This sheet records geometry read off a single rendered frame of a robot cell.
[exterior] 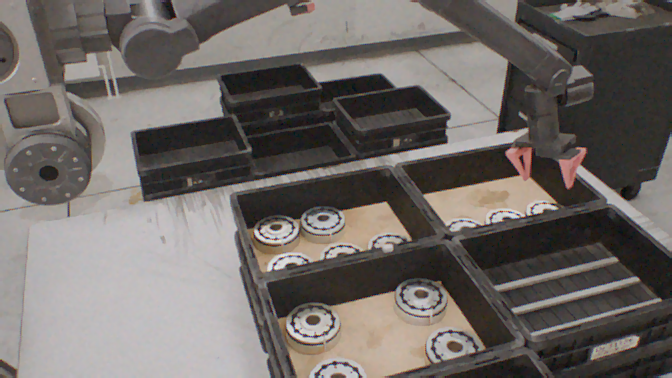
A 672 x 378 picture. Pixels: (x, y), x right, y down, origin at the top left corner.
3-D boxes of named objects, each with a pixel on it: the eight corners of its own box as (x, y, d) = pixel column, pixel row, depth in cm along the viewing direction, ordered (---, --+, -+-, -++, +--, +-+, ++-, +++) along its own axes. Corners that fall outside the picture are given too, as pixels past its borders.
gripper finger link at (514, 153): (526, 172, 134) (522, 131, 131) (556, 177, 129) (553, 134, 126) (507, 184, 130) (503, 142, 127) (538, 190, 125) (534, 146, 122)
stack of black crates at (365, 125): (356, 226, 258) (358, 131, 233) (331, 188, 282) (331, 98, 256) (442, 207, 270) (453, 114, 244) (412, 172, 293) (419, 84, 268)
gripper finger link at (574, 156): (555, 177, 129) (552, 134, 126) (588, 182, 124) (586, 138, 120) (537, 190, 125) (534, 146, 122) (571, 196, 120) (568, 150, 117)
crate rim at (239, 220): (256, 288, 119) (255, 278, 117) (228, 201, 142) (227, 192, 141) (446, 246, 129) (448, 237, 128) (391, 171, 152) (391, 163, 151)
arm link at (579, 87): (527, 47, 117) (553, 73, 111) (581, 33, 119) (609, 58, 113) (517, 98, 125) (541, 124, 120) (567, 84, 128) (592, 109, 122)
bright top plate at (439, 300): (405, 320, 118) (405, 317, 118) (388, 284, 127) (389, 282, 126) (454, 311, 120) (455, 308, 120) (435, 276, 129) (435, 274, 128)
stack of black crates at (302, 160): (261, 247, 247) (255, 175, 228) (244, 206, 271) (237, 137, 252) (355, 226, 259) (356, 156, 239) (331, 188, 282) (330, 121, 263)
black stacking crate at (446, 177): (442, 279, 134) (448, 238, 128) (390, 203, 158) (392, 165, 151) (597, 243, 145) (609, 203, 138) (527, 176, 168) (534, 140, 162)
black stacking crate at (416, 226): (261, 323, 124) (256, 280, 118) (233, 234, 147) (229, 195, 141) (441, 280, 134) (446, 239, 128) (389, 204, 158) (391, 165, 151)
